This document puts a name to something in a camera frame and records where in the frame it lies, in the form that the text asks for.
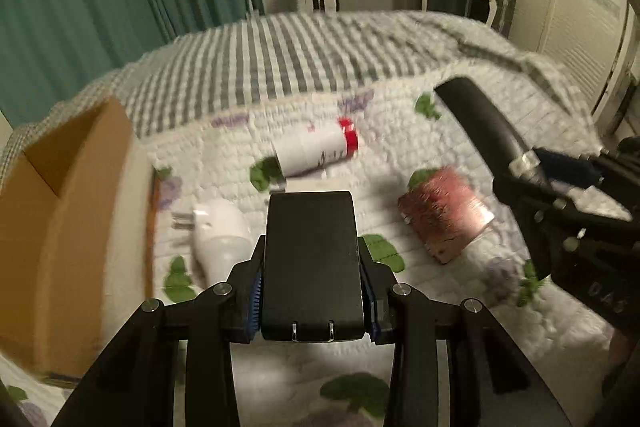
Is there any white floral quilt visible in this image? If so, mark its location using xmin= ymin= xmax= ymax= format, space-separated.
xmin=0 ymin=62 xmax=621 ymax=427

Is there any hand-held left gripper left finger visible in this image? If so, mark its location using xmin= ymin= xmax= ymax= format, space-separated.
xmin=50 ymin=234 xmax=266 ymax=427

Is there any white plug adapter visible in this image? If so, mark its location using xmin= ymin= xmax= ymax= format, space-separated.
xmin=171 ymin=199 xmax=252 ymax=289

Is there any black power adapter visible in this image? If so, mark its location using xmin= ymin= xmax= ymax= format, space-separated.
xmin=260 ymin=191 xmax=367 ymax=343

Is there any brown cardboard box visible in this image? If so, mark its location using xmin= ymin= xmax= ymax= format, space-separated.
xmin=0 ymin=97 xmax=157 ymax=380

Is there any shiny pink flat box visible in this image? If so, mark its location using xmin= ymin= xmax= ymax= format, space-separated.
xmin=397 ymin=167 xmax=497 ymax=265

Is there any grey white striped blanket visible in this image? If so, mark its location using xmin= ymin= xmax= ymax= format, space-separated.
xmin=0 ymin=9 xmax=601 ymax=168

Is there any white bottle with red cap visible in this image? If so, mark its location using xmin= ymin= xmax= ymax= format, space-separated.
xmin=272 ymin=117 xmax=361 ymax=178

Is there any white louvered wardrobe door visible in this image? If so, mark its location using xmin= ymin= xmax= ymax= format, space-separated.
xmin=537 ymin=0 xmax=628 ymax=108

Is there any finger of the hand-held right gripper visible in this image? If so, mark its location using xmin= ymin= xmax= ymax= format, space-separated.
xmin=507 ymin=142 xmax=640 ymax=200
xmin=492 ymin=174 xmax=633 ymax=268

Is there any black cylindrical tube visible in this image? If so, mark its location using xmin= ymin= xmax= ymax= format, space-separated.
xmin=434 ymin=77 xmax=543 ymax=182

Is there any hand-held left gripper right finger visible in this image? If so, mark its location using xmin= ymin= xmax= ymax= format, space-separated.
xmin=356 ymin=236 xmax=573 ymax=427

